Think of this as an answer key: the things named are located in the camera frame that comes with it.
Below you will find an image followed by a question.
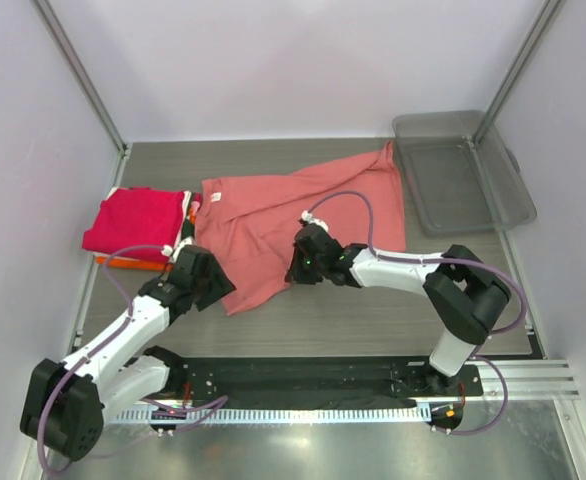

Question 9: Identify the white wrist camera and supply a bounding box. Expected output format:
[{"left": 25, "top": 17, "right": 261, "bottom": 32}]
[
  {"left": 300, "top": 210, "right": 329, "bottom": 232},
  {"left": 161, "top": 237, "right": 196, "bottom": 263}
]

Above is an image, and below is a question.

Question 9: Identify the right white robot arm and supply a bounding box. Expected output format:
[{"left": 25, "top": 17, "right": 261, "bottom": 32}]
[{"left": 285, "top": 223, "right": 511, "bottom": 396}]

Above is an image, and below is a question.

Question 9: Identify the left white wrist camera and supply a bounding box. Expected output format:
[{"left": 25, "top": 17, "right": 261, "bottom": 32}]
[{"left": 161, "top": 237, "right": 196, "bottom": 263}]

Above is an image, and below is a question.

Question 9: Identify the clear plastic bin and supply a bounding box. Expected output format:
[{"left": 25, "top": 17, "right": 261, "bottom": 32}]
[{"left": 392, "top": 110, "right": 537, "bottom": 236}]

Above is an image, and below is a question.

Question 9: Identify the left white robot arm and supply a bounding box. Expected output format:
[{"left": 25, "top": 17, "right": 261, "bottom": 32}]
[{"left": 20, "top": 245, "right": 235, "bottom": 462}]

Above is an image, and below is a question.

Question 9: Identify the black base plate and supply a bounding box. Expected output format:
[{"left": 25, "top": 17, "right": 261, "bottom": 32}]
[{"left": 152, "top": 356, "right": 484, "bottom": 410}]

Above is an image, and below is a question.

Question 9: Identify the aluminium frame rail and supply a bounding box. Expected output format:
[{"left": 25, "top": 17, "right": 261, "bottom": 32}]
[{"left": 477, "top": 359, "right": 582, "bottom": 399}]

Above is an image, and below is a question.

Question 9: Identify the magenta folded t shirt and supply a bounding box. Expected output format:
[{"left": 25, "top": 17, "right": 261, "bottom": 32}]
[{"left": 82, "top": 187, "right": 177, "bottom": 256}]

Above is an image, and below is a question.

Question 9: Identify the salmon pink t shirt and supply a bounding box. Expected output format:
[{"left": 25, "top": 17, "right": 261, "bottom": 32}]
[{"left": 195, "top": 144, "right": 406, "bottom": 315}]

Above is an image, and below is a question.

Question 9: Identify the green folded t shirt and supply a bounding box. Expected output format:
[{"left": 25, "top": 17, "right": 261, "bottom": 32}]
[{"left": 181, "top": 219, "right": 195, "bottom": 242}]

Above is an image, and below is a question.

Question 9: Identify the slotted white cable duct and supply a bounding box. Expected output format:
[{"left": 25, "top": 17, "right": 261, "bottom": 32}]
[{"left": 109, "top": 403, "right": 431, "bottom": 426}]

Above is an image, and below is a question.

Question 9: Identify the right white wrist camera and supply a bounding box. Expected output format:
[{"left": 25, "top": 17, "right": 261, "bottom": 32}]
[{"left": 300, "top": 210, "right": 329, "bottom": 232}]

